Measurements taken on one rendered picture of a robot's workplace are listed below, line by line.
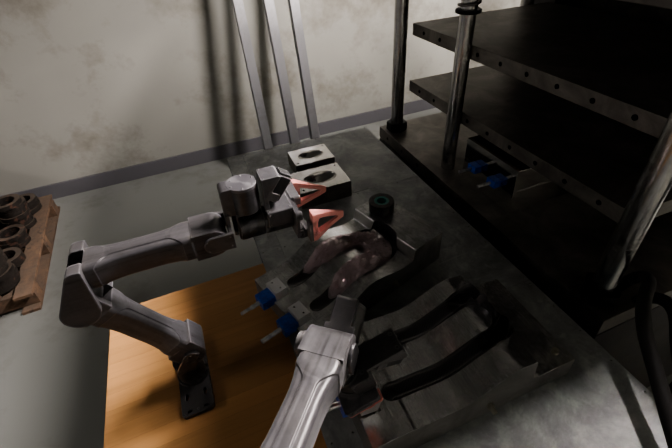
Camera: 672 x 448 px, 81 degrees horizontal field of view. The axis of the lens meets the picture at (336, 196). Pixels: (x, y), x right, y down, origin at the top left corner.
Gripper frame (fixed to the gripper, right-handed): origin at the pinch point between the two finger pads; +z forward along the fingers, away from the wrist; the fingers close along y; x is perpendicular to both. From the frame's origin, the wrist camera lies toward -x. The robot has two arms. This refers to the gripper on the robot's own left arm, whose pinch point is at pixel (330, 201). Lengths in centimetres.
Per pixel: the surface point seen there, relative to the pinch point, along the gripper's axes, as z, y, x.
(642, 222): 68, -25, 11
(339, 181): 23, 52, 32
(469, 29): 72, 50, -16
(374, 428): -5.4, -32.2, 30.8
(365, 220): 20.5, 24.0, 29.9
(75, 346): -103, 97, 122
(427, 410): 5.8, -33.3, 31.1
